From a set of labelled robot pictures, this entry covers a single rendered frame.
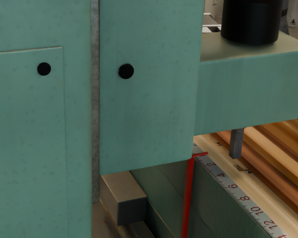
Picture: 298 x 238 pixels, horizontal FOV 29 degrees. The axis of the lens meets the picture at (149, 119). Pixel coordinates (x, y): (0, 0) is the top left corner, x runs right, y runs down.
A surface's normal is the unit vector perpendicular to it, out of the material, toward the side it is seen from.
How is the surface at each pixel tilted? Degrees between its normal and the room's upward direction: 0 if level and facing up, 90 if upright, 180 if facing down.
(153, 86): 90
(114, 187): 0
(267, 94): 90
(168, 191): 90
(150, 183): 90
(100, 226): 0
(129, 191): 0
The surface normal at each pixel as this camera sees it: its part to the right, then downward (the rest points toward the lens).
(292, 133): -0.92, 0.14
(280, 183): 0.04, -0.90
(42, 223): 0.39, 0.42
